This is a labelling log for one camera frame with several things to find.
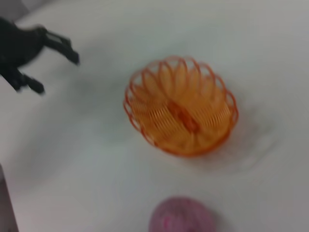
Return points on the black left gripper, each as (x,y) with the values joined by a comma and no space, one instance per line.
(17,46)

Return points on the pink peach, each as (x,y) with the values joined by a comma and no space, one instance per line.
(181,217)

